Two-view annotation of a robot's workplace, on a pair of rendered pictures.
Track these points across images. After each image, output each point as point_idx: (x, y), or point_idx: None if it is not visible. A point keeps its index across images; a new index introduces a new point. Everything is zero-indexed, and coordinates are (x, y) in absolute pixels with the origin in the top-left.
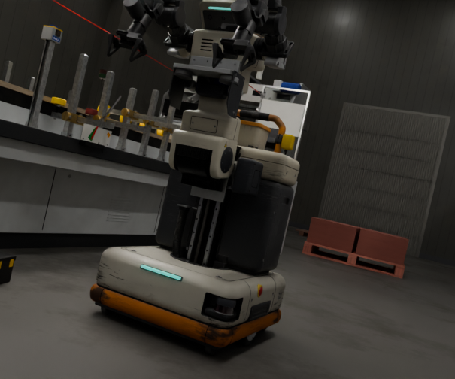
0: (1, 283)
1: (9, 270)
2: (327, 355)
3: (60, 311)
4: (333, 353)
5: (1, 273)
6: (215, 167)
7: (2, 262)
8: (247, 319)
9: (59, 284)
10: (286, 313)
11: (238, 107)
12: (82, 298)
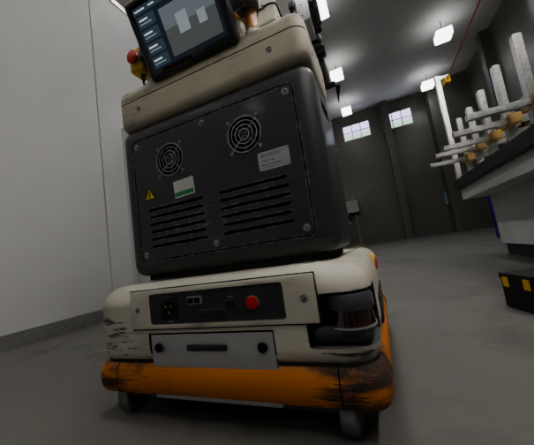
0: (524, 309)
1: (530, 295)
2: (62, 392)
3: (398, 313)
4: (36, 403)
5: (515, 294)
6: None
7: (511, 280)
8: None
9: None
10: None
11: None
12: (436, 333)
